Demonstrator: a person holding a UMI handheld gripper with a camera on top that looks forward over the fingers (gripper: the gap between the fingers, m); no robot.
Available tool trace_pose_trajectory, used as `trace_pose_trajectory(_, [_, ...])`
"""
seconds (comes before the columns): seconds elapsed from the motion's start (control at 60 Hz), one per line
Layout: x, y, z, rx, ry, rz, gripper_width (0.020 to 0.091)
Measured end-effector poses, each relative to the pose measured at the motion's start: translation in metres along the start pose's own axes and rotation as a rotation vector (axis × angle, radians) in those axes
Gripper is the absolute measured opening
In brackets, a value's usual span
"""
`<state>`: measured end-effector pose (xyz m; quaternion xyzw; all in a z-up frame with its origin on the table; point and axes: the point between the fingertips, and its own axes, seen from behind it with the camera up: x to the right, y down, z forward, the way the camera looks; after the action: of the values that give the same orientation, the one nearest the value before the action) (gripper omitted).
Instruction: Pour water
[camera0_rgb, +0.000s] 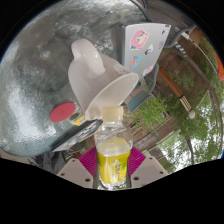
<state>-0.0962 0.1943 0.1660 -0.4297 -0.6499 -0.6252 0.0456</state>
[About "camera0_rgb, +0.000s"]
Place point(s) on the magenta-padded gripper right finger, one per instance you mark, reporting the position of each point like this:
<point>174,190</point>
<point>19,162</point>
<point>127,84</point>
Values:
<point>150,171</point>

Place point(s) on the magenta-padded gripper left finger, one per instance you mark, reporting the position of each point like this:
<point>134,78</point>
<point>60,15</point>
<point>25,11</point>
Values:
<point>76,172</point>

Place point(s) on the yellow-labelled clear drink bottle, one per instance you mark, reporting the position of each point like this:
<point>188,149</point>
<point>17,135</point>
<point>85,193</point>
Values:
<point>113,156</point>

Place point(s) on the dark grey backpack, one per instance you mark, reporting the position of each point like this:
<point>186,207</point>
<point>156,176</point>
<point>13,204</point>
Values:
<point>50,163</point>

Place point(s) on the small yellow card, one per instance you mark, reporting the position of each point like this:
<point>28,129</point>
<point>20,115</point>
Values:
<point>79,120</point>

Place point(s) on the flat round red coaster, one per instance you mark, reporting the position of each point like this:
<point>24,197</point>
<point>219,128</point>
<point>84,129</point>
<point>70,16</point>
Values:
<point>62,112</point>

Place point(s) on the green plant in teal pot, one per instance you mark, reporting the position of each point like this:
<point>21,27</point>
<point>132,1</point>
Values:
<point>138,100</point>

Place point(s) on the white ceramic mug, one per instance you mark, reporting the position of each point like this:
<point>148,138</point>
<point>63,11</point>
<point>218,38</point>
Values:
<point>96,83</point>

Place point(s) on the blue yellow striped cone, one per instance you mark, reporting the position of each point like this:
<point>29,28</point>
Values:
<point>180,47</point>

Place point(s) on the silver laptop with stickers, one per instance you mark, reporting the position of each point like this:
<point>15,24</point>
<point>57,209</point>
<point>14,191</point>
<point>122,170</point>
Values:
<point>146,43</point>

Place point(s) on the striped lamp post with globe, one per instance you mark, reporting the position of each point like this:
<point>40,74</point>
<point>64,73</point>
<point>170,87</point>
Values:
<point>173,86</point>

